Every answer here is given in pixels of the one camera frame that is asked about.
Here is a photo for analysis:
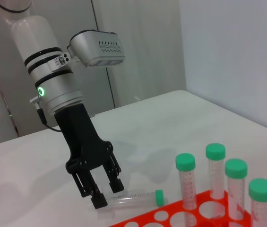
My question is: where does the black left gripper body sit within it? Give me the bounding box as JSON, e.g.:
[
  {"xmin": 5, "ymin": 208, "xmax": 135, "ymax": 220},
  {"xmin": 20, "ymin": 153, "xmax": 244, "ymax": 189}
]
[{"xmin": 53, "ymin": 103, "xmax": 114, "ymax": 176}]

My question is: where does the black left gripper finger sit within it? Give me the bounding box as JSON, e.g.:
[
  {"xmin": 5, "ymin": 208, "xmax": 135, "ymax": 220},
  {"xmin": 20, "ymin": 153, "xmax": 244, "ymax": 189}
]
[
  {"xmin": 72, "ymin": 170, "xmax": 107, "ymax": 210},
  {"xmin": 103, "ymin": 152, "xmax": 125, "ymax": 194}
]

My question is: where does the clear test tube green cap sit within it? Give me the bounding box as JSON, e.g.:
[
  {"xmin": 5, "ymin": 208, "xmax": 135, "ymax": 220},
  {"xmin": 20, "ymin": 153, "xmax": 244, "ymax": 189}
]
[
  {"xmin": 106, "ymin": 189, "xmax": 165, "ymax": 211},
  {"xmin": 205, "ymin": 143, "xmax": 226, "ymax": 201},
  {"xmin": 248, "ymin": 178, "xmax": 267, "ymax": 227},
  {"xmin": 224, "ymin": 158, "xmax": 249, "ymax": 222},
  {"xmin": 175, "ymin": 153, "xmax": 197, "ymax": 211}
]

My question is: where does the orange test tube rack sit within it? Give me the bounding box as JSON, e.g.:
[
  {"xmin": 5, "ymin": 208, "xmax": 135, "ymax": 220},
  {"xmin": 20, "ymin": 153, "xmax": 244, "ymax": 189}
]
[{"xmin": 109, "ymin": 190, "xmax": 267, "ymax": 227}]

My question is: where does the left arm black connector cable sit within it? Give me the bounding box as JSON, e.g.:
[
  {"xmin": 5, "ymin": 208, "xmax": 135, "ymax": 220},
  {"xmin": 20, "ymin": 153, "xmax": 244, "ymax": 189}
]
[{"xmin": 28, "ymin": 95, "xmax": 63, "ymax": 132}]

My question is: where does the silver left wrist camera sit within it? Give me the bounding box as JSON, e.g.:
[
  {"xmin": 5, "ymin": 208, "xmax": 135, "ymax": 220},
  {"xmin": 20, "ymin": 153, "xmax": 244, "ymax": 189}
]
[{"xmin": 67, "ymin": 30, "xmax": 126, "ymax": 69}]

